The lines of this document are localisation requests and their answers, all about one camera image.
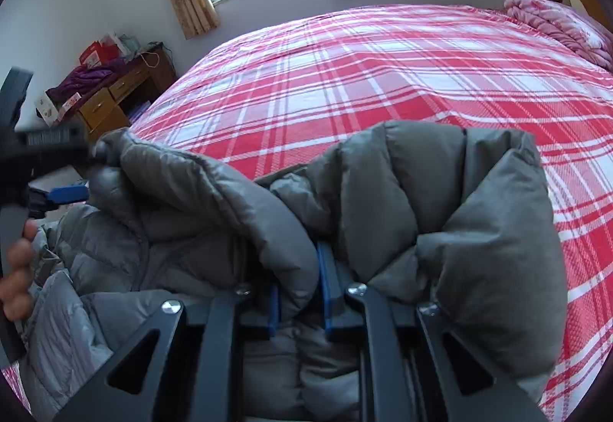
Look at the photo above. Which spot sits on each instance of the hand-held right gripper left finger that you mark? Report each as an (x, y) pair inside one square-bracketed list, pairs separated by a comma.
[(273, 313)]

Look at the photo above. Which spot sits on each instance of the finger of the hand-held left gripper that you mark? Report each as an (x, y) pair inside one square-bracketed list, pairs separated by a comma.
[(52, 142), (69, 195)]

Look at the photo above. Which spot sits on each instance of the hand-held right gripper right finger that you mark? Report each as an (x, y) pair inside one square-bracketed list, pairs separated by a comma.
[(326, 292)]

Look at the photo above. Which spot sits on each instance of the grey down jacket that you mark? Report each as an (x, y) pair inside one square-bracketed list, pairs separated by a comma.
[(479, 221)]

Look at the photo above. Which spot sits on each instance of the person's left hand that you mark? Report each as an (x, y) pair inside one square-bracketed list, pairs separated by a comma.
[(19, 259)]

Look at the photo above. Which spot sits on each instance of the white carton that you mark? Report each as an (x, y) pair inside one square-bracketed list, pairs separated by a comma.
[(47, 107)]

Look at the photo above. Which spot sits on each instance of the flat red box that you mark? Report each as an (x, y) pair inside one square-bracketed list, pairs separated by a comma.
[(69, 105)]

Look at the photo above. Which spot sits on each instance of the purple garment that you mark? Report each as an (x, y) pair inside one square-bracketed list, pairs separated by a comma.
[(86, 77)]

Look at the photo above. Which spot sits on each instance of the stack of boxes under desk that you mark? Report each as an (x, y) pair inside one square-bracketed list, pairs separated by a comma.
[(140, 110)]

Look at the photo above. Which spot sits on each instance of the wooden desk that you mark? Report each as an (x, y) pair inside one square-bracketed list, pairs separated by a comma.
[(129, 84)]

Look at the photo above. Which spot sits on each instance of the red gift box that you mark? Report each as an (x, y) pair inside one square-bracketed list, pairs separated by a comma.
[(98, 52)]

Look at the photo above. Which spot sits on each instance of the clear plastic bag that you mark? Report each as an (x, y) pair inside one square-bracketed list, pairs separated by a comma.
[(128, 46)]

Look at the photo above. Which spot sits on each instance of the bed with red plaid sheet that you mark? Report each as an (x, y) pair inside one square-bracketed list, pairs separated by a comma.
[(383, 82)]

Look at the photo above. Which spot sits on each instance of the pink floral quilt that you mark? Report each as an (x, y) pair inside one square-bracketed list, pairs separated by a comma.
[(560, 22)]

